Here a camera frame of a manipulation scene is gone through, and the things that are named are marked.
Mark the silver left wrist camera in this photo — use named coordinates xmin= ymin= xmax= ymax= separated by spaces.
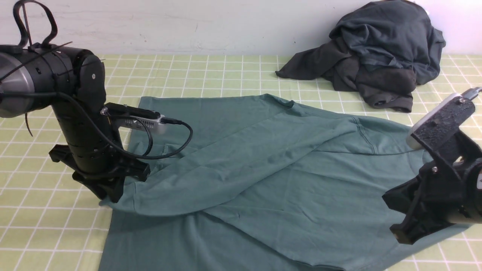
xmin=100 ymin=103 xmax=182 ymax=134

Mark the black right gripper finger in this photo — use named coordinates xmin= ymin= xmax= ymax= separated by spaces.
xmin=390 ymin=211 xmax=455 ymax=245

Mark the green long-sleeve top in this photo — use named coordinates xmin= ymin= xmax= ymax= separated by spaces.
xmin=99 ymin=94 xmax=469 ymax=271

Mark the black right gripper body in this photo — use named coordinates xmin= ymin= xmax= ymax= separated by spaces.
xmin=383 ymin=130 xmax=481 ymax=224

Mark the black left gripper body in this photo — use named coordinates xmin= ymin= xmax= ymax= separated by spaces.
xmin=49 ymin=145 xmax=150 ymax=187

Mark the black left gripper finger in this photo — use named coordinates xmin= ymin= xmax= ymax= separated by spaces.
xmin=81 ymin=177 xmax=125 ymax=203

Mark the green checked tablecloth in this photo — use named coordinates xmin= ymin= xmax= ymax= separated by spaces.
xmin=0 ymin=54 xmax=482 ymax=271

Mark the dark grey clothing pile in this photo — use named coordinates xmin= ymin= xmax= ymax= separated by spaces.
xmin=276 ymin=0 xmax=446 ymax=113

